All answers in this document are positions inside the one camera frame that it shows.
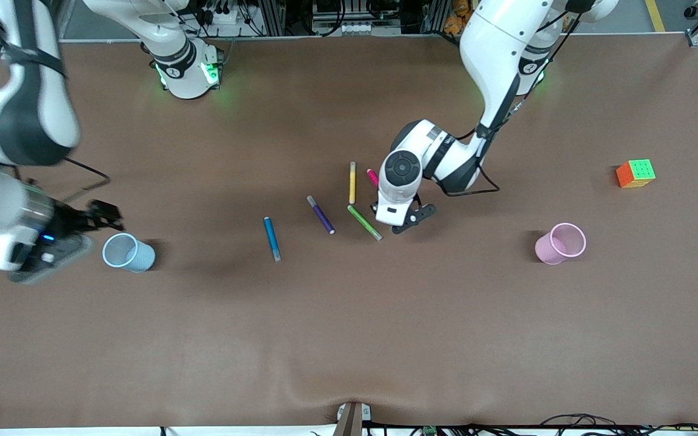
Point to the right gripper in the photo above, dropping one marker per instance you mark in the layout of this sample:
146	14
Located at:
74	222

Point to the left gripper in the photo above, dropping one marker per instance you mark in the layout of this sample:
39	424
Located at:
373	207

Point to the pink marker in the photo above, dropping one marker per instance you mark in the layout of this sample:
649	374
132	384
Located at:
372	177

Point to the blue marker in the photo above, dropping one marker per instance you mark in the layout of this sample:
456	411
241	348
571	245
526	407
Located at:
271	238

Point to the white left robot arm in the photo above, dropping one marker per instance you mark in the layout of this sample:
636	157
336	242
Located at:
494	42

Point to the green marker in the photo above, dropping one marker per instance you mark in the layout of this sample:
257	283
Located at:
363	221

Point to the yellow marker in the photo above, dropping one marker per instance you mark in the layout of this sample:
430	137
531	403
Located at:
352	184

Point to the light blue cup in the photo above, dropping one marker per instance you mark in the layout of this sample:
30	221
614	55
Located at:
137	257

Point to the purple marker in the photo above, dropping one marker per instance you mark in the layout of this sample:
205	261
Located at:
321	215

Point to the brown table cover mat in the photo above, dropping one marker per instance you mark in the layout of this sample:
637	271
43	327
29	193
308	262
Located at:
349	333

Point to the pink cup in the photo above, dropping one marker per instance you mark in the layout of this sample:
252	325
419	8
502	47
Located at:
548	249

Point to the white terminal block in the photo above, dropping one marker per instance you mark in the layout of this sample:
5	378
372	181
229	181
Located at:
358	27

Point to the orange toy bread pile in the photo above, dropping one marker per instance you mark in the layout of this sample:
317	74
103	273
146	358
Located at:
458	15

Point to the green connector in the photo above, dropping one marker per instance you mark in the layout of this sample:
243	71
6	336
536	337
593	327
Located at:
429	431

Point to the white power strip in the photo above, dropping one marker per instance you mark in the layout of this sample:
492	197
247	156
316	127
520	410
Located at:
228	18

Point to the colourful puzzle cube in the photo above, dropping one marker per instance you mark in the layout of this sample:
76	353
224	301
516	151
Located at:
635	174

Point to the black caster wheel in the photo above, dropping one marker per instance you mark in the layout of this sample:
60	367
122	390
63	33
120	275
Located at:
691	11

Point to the camera stand post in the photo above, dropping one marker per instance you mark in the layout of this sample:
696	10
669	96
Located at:
352	421

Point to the metal table corner bracket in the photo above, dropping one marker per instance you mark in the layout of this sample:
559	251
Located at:
697	37

